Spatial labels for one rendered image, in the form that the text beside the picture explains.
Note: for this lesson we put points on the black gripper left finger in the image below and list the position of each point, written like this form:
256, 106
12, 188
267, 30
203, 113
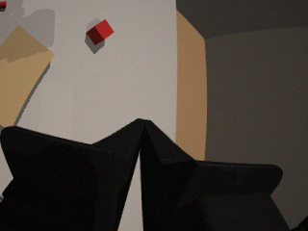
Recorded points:
99, 171

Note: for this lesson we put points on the red cube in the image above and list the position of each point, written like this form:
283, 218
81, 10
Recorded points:
101, 31

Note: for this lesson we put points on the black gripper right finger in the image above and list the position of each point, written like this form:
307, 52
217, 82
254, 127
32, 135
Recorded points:
171, 180

